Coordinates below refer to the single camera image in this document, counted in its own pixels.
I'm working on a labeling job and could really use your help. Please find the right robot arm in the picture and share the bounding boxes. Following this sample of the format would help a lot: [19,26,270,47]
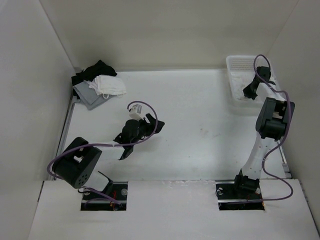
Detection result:
[231,66,295,198]

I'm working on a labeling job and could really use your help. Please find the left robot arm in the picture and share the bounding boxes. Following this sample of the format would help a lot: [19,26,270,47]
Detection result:
[52,113,165,200]

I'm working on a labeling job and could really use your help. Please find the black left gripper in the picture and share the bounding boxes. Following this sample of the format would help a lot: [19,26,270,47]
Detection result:
[131,113,164,145]

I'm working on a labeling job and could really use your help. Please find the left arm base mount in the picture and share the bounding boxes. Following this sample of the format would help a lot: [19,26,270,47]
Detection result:
[77,182,129,212]

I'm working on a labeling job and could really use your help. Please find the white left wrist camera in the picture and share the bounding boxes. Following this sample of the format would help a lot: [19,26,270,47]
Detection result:
[128,104,143,121]

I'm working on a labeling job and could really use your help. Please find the white tank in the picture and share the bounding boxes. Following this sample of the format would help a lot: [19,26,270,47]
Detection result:
[86,75,127,99]
[229,71,255,102]

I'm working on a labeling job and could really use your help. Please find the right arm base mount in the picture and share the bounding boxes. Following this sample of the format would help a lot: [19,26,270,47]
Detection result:
[215,181,265,211]

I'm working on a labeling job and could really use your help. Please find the folded white tank top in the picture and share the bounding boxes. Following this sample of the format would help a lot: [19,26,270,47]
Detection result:
[86,75,127,99]

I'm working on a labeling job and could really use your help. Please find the black tank top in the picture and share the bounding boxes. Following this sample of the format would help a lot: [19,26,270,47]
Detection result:
[71,60,118,86]

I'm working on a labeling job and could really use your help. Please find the folded grey tank top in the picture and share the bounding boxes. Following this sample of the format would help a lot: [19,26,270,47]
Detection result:
[72,81,112,111]

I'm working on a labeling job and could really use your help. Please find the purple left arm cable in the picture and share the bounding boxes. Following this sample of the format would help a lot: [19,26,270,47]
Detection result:
[47,100,158,208]

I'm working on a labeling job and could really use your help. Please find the white plastic basket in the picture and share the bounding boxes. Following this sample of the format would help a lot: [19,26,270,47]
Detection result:
[225,55,263,109]

